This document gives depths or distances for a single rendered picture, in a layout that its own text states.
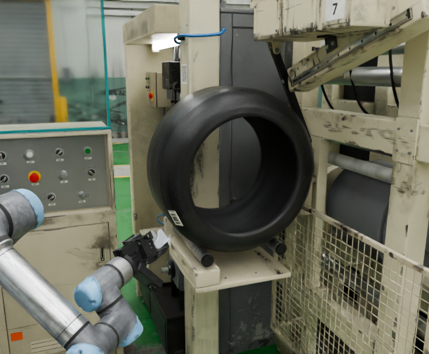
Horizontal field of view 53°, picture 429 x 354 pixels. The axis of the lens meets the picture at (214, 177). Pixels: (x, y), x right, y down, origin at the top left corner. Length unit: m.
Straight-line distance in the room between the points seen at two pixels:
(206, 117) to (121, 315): 0.63
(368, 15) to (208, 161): 0.83
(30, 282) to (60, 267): 1.05
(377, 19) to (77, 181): 1.39
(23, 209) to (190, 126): 0.53
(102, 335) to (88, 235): 1.05
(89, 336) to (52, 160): 1.12
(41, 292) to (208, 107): 0.72
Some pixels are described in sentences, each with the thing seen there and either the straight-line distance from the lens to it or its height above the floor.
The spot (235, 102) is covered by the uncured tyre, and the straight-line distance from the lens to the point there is 1.38.
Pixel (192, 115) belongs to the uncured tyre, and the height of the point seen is 1.39.
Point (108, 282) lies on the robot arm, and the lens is 1.13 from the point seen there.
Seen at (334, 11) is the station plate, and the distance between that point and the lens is 1.33.
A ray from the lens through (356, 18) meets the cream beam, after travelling 1.29.
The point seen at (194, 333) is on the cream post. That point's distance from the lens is 2.05.
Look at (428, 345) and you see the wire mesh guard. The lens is 1.39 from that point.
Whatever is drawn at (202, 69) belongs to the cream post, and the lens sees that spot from 1.72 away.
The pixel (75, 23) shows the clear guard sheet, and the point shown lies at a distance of 1.97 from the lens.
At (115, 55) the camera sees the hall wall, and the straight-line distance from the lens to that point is 10.42.
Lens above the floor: 1.52
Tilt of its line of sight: 14 degrees down
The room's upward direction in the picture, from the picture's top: straight up
